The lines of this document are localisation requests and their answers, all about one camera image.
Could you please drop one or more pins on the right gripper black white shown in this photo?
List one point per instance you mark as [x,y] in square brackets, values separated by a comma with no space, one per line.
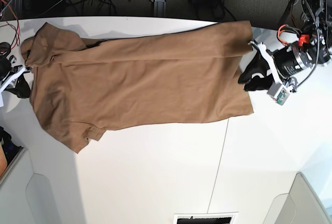
[12,78]

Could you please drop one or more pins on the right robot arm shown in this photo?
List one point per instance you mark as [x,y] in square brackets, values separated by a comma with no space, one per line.
[10,19]

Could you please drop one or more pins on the grey chair left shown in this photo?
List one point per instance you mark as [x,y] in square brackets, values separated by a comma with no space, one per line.
[34,191]

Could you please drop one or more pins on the white floor vent frame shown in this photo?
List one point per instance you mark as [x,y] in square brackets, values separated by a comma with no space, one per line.
[205,218]

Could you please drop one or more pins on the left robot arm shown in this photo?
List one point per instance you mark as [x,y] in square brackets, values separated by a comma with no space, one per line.
[315,34]

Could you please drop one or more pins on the tan t-shirt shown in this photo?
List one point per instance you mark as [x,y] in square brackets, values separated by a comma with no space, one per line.
[85,87]

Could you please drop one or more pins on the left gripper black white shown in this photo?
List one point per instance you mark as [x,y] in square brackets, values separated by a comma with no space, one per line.
[287,62]

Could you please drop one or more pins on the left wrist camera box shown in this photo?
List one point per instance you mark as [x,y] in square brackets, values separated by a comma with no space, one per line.
[279,93]

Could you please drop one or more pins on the grey chair right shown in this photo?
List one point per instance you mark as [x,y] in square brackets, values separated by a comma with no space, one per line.
[300,205]

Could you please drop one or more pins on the grey chair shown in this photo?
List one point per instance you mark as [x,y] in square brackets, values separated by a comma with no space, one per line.
[300,205]
[34,191]

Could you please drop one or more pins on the aluminium table leg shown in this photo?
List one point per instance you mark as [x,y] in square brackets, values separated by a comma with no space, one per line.
[160,8]

